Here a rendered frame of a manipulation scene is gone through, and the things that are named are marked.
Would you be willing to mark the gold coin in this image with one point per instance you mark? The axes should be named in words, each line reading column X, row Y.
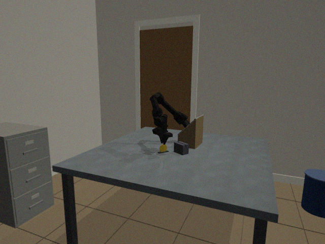
column 163, row 148

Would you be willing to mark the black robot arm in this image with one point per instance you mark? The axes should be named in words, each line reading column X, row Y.
column 179, row 117

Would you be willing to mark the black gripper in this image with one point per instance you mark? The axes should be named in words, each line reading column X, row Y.
column 164, row 135

